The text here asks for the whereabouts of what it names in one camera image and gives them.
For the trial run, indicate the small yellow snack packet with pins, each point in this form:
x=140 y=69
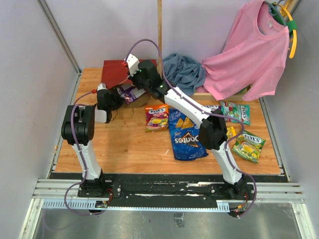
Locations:
x=231 y=132

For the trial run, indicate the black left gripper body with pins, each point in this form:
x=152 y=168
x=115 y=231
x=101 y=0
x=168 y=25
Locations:
x=115 y=103

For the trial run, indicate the purple Fox's candy bag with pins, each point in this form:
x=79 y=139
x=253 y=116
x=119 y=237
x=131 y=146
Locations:
x=129 y=93

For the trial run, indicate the grey clothes hanger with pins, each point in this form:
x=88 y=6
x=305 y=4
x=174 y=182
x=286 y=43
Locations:
x=275 y=13

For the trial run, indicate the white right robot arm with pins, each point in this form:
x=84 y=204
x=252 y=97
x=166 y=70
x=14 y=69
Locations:
x=212 y=125

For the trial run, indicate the red paper bag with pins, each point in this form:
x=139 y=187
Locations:
x=114 y=73

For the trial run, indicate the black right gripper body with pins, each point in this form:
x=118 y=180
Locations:
x=138 y=81

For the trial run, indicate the blue Doritos chip bag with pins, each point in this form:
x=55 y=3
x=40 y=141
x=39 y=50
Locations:
x=184 y=137

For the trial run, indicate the green candy snack bag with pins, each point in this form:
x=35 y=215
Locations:
x=237 y=111

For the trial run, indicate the purple snack bag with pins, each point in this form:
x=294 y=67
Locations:
x=213 y=107

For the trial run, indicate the orange Fox's candy bag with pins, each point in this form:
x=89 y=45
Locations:
x=156 y=117

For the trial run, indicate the yellow clothes hanger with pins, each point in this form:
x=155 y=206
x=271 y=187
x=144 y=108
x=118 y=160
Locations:
x=293 y=36

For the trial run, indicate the blue crumpled shirt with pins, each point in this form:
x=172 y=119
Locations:
x=185 y=72

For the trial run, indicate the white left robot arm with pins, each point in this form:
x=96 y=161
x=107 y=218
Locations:
x=78 y=129

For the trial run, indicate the aluminium corner post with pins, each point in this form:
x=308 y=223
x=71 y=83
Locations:
x=59 y=35

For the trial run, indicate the green clothes hanger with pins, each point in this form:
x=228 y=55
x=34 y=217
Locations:
x=291 y=24

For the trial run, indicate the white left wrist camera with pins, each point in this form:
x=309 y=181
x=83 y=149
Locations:
x=102 y=88

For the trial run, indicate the pink t-shirt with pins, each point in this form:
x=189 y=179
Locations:
x=254 y=55

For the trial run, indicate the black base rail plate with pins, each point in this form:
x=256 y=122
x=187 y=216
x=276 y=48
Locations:
x=158 y=190

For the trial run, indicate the green yellow Fox's candy bag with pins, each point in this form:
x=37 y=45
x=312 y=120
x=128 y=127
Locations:
x=248 y=146

